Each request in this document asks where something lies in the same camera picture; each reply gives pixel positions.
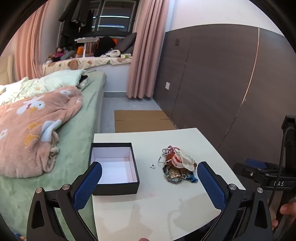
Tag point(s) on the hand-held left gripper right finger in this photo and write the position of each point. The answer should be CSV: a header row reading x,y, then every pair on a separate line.
x,y
210,183

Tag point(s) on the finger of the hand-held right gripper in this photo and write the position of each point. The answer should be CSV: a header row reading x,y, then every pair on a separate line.
x,y
255,163
249,173

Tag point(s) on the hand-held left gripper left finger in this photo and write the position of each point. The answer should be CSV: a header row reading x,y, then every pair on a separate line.
x,y
89,183

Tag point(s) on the black jewelry box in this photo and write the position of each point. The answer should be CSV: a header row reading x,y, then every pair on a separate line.
x,y
113,166

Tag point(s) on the gold butterfly brooch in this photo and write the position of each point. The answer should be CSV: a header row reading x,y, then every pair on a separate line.
x,y
175,176

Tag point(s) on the person's right hand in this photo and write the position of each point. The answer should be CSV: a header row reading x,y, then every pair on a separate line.
x,y
288,208

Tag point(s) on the bed with green sheet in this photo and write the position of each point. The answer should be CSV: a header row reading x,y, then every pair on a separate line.
x,y
76,129

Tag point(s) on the pink printed blanket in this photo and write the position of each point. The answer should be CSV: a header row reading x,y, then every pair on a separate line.
x,y
30,129

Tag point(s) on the flat cardboard sheet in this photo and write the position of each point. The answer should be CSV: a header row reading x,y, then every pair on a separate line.
x,y
143,120

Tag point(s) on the black cloth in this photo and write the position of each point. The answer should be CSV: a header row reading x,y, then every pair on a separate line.
x,y
83,79

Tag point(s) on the pale green quilt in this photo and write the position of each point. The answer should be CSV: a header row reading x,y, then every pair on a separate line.
x,y
57,77

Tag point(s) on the floral window seat mat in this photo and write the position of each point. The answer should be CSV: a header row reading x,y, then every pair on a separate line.
x,y
92,62

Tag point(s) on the heap of stuffed toys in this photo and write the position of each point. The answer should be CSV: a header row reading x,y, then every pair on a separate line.
x,y
61,54

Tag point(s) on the black and white plush toy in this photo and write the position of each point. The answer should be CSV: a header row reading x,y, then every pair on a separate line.
x,y
113,53

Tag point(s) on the orange box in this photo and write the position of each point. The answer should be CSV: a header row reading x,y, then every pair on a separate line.
x,y
80,49

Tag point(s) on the beige headboard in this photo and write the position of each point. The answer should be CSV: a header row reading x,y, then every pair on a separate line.
x,y
5,74

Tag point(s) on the pink curtain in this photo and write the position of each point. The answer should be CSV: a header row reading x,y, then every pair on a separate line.
x,y
145,58
30,51

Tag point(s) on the black bag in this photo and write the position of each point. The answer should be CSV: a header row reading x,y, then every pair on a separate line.
x,y
105,45

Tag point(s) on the small white folding table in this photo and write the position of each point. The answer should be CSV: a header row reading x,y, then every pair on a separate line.
x,y
86,39

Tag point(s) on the grey pillow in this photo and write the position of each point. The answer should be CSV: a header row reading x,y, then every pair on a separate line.
x,y
127,41

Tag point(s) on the hanging dark clothes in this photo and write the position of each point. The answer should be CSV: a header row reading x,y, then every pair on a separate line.
x,y
69,25

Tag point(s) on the window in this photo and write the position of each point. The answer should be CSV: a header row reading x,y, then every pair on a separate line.
x,y
111,16

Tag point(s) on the white wall socket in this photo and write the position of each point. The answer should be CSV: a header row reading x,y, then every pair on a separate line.
x,y
167,86

